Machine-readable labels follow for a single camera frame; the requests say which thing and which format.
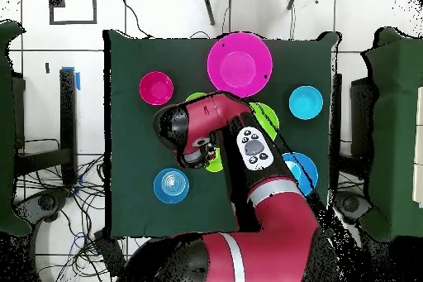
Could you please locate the dark green table cloth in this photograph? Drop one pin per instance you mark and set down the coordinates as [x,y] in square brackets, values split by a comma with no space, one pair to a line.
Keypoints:
[132,183]

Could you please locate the green covered side table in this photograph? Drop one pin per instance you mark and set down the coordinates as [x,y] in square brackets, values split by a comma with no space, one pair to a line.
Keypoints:
[6,130]
[396,130]

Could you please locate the small light blue bowl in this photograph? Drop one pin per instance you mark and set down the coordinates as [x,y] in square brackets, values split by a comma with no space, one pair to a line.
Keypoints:
[306,102]

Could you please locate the black wheel base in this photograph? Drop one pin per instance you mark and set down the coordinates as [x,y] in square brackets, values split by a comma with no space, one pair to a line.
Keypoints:
[353,204]
[46,202]

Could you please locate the lime green cup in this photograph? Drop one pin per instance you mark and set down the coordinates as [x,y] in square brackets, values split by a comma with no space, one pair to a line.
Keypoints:
[215,164]

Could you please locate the large blue bowl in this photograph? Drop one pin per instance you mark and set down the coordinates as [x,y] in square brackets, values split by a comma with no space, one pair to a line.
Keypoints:
[305,171]

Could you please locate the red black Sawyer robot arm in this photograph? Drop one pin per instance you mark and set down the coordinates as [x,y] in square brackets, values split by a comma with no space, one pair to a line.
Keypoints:
[271,229]

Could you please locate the medium blue bowl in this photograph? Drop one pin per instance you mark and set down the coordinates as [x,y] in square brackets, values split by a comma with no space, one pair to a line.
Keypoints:
[171,185]

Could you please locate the large green bowl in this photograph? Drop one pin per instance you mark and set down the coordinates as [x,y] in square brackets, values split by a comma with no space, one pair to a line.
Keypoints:
[266,118]

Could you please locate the small red-pink bowl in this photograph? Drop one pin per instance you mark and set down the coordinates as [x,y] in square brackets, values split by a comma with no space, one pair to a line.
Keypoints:
[156,88]

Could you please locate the large pink bowl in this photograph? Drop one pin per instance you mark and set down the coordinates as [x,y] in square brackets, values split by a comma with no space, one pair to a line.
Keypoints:
[239,65]

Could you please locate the black power box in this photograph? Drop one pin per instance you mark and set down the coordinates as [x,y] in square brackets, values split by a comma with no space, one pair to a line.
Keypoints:
[109,250]

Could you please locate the small green bowl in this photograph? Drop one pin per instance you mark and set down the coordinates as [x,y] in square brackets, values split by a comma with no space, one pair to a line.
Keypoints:
[195,96]

